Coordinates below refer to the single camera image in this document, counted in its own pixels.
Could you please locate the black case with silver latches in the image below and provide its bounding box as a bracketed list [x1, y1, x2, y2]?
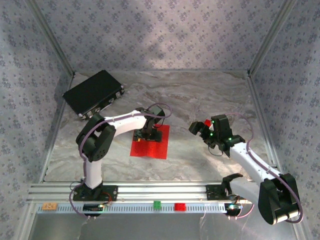
[62, 69, 126, 121]

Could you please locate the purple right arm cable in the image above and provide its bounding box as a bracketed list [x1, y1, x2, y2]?
[224, 112, 305, 225]

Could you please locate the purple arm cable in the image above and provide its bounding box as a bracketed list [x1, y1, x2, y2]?
[224, 112, 305, 225]
[69, 102, 174, 221]

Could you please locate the aluminium frame bar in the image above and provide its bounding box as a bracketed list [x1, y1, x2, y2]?
[247, 0, 300, 76]
[246, 71, 280, 168]
[38, 72, 76, 183]

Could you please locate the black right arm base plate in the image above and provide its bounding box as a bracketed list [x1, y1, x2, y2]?
[205, 184, 232, 201]

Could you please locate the aluminium mounting rail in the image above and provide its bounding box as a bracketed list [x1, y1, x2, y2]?
[26, 181, 261, 204]

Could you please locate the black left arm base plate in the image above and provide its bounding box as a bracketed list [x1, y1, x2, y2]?
[72, 185, 119, 202]

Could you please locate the thin red wire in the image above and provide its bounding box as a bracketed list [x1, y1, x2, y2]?
[101, 191, 114, 206]

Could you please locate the slotted grey cable duct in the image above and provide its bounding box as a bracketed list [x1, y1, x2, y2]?
[36, 202, 228, 215]

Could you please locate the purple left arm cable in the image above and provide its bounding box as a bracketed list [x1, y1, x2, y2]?
[69, 102, 174, 221]

